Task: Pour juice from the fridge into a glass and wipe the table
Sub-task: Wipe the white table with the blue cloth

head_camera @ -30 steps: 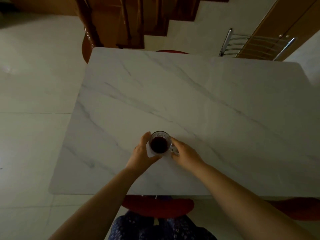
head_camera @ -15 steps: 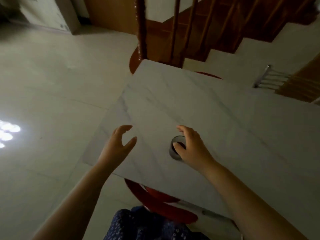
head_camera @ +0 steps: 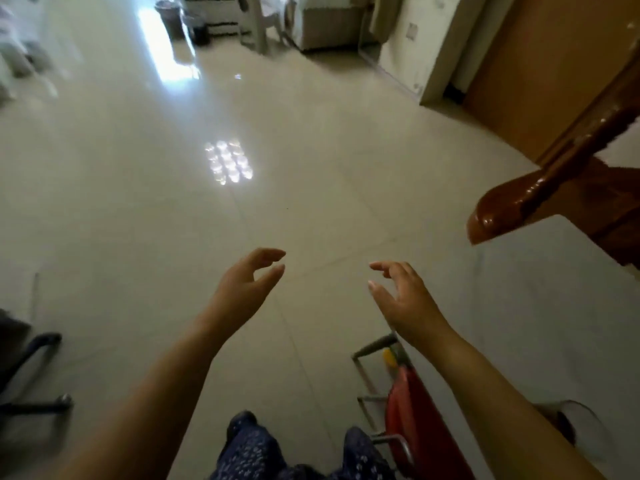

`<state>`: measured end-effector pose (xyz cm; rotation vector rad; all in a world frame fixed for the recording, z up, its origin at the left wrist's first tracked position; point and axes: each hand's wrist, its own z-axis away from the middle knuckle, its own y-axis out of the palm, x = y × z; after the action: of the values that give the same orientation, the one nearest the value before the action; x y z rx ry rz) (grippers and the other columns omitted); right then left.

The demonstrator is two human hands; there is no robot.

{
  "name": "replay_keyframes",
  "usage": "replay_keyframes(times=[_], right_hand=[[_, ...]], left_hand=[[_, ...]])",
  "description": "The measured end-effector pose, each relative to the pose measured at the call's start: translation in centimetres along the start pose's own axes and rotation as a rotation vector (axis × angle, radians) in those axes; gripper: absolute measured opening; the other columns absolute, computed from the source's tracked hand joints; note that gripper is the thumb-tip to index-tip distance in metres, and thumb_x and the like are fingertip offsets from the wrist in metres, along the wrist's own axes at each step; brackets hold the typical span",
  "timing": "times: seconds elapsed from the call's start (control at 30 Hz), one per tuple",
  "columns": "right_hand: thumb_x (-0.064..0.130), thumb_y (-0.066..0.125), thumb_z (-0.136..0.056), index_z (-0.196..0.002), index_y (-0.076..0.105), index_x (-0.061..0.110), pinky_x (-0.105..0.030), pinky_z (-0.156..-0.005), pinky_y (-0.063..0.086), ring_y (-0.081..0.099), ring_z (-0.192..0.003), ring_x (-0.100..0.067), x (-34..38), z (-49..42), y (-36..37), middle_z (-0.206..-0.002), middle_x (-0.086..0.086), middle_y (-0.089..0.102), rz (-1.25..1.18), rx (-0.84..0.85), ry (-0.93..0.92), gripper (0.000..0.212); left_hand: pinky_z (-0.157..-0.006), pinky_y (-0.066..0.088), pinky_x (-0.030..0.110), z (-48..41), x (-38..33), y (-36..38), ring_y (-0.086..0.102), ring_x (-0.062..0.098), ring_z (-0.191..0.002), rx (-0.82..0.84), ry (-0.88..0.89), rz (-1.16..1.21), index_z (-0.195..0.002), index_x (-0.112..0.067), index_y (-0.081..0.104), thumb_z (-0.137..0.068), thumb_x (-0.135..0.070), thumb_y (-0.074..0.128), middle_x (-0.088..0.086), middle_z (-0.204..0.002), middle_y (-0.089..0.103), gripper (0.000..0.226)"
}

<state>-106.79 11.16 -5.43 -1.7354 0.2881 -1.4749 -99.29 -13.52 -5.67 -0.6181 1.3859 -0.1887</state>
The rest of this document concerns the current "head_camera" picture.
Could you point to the person's left hand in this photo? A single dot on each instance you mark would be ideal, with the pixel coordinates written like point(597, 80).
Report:
point(237, 294)

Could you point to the person's right hand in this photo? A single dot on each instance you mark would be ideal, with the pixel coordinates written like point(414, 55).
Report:
point(412, 307)

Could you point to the person's left thumb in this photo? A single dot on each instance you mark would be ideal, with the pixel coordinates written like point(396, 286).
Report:
point(270, 278)

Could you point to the person's right thumb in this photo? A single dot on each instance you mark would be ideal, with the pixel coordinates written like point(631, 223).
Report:
point(379, 293)

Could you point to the person's left forearm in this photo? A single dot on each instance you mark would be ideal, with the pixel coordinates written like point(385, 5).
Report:
point(150, 404)

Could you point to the person's right forearm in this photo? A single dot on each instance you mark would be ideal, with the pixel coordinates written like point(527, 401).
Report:
point(495, 409)

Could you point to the small yellow object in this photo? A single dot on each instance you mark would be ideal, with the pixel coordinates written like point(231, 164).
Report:
point(389, 357)

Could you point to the blue patterned trousers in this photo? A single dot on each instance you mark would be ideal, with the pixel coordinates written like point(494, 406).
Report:
point(250, 452)

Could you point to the glossy brown wooden handrail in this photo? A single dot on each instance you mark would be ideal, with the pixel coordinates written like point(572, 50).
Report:
point(545, 184)

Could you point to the brown wooden staircase side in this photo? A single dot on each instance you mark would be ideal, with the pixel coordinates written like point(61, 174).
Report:
point(600, 204)

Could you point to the black waste bin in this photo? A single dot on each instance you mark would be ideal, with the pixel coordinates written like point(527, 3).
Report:
point(199, 30)

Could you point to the black office chair base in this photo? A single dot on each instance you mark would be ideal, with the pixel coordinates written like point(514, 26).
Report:
point(30, 374)

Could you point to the white plastic chair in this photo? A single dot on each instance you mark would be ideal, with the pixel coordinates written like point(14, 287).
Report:
point(260, 19)

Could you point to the beige sofa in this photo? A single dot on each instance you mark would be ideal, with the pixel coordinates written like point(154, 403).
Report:
point(325, 22)

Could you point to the grey waste bin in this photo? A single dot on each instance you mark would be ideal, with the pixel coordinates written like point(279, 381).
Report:
point(169, 17)

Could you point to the brown wooden door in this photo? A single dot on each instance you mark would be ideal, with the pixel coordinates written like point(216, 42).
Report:
point(545, 64)

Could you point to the red chair with metal frame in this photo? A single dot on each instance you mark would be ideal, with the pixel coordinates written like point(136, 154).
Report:
point(425, 429)

